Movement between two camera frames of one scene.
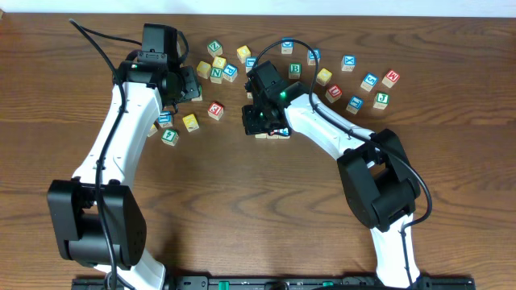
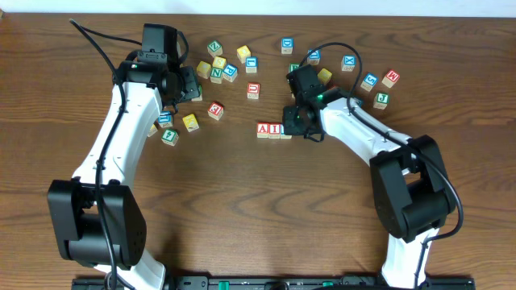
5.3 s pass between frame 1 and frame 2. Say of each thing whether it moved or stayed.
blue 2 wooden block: stayed
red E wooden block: stayed
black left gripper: stayed
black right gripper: moved
